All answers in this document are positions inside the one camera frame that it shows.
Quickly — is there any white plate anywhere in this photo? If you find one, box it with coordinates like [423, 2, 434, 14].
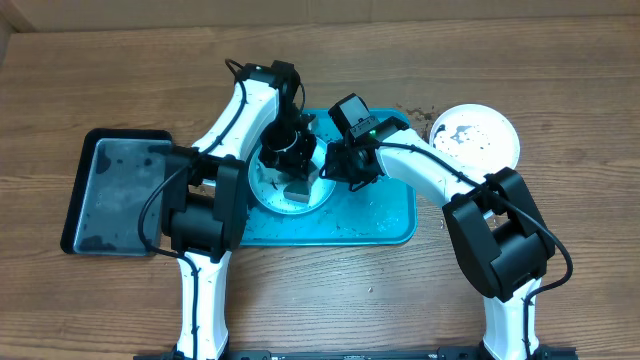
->
[429, 104, 521, 173]

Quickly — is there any light blue plate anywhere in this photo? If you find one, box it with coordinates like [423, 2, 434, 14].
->
[248, 139, 336, 215]

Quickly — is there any teal plastic tray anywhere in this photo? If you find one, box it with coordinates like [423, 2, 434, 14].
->
[241, 109, 417, 247]

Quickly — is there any black water tray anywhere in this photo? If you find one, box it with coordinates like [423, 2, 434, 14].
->
[60, 128, 173, 257]

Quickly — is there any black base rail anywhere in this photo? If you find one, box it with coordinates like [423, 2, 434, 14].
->
[133, 345, 579, 360]

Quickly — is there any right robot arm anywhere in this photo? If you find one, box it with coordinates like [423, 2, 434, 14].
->
[320, 116, 555, 359]

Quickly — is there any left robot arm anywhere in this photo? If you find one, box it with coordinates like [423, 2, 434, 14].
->
[161, 59, 316, 359]

